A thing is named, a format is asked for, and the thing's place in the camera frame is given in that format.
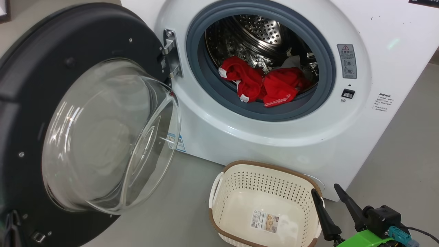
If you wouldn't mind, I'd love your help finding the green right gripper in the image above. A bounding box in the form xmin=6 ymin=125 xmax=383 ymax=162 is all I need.
xmin=311 ymin=184 xmax=395 ymax=247

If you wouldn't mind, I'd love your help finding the red and white garment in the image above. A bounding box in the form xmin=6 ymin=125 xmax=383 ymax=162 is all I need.
xmin=218 ymin=55 xmax=311 ymax=108

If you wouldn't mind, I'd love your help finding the black round glass washer door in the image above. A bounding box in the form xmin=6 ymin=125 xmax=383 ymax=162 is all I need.
xmin=0 ymin=3 xmax=182 ymax=247

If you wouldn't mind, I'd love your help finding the white front-load washing machine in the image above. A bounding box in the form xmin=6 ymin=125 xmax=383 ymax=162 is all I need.
xmin=120 ymin=0 xmax=439 ymax=202

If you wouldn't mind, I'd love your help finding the cream laundry basket brown rim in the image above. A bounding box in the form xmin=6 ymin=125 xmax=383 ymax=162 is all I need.
xmin=209 ymin=160 xmax=325 ymax=247

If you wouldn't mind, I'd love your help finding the paper label sticker with barcode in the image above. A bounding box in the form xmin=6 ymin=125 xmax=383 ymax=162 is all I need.
xmin=250 ymin=210 xmax=280 ymax=234

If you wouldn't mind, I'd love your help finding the blue energy label sticker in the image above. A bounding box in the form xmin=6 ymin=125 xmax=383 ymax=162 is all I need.
xmin=167 ymin=133 xmax=187 ymax=153

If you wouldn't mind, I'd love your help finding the blue cable connector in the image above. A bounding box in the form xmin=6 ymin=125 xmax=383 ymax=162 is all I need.
xmin=388 ymin=225 xmax=420 ymax=247

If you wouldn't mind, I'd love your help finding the thin black cable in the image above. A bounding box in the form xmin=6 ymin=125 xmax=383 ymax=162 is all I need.
xmin=400 ymin=225 xmax=439 ymax=245

